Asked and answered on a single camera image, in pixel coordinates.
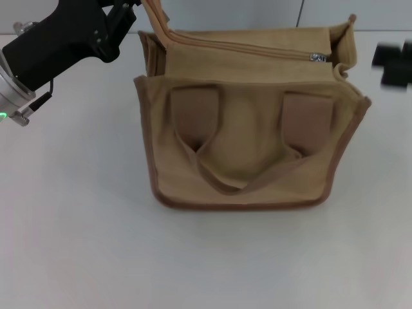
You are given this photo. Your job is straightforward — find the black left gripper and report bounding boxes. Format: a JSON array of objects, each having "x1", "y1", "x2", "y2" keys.
[{"x1": 1, "y1": 0, "x2": 142, "y2": 93}]

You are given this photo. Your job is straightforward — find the khaki canvas food bag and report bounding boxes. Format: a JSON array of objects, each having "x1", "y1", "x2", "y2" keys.
[{"x1": 133, "y1": 0, "x2": 373, "y2": 213}]

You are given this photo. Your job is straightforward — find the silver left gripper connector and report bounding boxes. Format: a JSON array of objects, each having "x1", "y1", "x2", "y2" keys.
[{"x1": 12, "y1": 19, "x2": 41, "y2": 35}]

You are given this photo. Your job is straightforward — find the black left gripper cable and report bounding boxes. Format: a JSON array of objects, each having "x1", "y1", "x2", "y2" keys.
[{"x1": 12, "y1": 79, "x2": 55, "y2": 123}]

